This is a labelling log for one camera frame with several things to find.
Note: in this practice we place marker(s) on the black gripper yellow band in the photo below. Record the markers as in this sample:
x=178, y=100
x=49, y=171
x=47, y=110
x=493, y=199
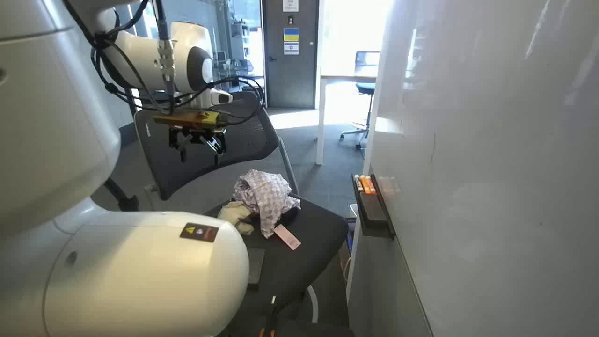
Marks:
x=195, y=128

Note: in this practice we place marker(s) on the patterned clothing with pink tag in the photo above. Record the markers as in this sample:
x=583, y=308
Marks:
x=268, y=196

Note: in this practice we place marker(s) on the cream knitted cloth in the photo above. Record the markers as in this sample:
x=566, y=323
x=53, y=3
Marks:
x=238, y=214

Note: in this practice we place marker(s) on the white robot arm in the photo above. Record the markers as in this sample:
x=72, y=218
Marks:
x=68, y=267

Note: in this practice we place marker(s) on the black mesh chair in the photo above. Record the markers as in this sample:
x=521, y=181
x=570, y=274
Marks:
x=291, y=241

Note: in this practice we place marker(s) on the blue office chair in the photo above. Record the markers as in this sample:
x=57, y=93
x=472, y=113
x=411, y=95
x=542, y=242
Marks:
x=366, y=63

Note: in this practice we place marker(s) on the white table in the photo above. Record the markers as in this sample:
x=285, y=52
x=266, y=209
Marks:
x=339, y=104

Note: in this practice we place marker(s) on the dark grey door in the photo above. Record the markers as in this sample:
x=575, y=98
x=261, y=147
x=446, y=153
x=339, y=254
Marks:
x=291, y=44

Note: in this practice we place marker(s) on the orange marker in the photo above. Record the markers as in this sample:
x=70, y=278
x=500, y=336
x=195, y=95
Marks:
x=368, y=184

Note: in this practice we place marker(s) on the white whiteboard panel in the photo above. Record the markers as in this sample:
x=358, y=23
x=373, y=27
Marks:
x=485, y=145

